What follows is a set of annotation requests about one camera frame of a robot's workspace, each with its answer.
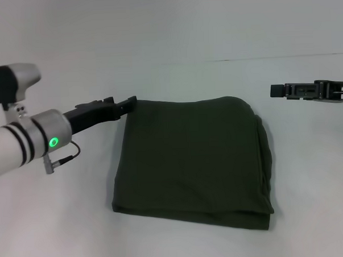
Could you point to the dark green t-shirt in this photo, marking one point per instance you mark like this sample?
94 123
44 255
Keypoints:
190 162

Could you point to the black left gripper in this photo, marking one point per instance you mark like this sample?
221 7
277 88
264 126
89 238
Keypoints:
94 116

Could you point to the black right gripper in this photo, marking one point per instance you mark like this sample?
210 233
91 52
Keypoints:
333 91

